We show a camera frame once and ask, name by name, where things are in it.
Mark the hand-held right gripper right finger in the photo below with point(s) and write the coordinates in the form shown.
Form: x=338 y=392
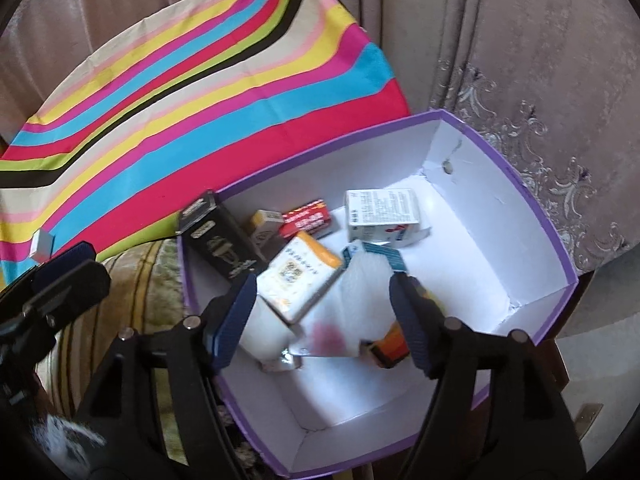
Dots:
x=415 y=325

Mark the beige velvet curtain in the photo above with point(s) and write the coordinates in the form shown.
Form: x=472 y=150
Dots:
x=525 y=60

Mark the gold and white long box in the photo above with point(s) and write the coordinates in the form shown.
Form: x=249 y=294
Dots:
x=265 y=225

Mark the blue patterned box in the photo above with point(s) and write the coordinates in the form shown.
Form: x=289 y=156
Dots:
x=385 y=255

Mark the red box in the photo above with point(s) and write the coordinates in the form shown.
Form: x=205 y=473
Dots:
x=305 y=220

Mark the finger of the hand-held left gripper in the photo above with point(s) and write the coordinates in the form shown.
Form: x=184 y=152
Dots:
x=80 y=290
x=70 y=260

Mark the white card with pink print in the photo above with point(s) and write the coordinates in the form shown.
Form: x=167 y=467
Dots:
x=325 y=337

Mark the orange and black box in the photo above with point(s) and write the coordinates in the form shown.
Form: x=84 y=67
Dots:
x=390 y=350

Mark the striped colourful tablecloth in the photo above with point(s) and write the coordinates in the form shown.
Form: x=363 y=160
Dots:
x=200 y=110

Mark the purple cardboard box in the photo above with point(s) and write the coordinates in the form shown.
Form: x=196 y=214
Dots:
x=465 y=240

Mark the white box with blue text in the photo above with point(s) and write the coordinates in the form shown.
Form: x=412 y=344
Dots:
x=380 y=210

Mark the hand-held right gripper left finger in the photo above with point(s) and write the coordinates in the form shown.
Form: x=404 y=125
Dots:
x=235 y=320

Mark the small white box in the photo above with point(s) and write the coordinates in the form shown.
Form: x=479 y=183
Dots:
x=42 y=245

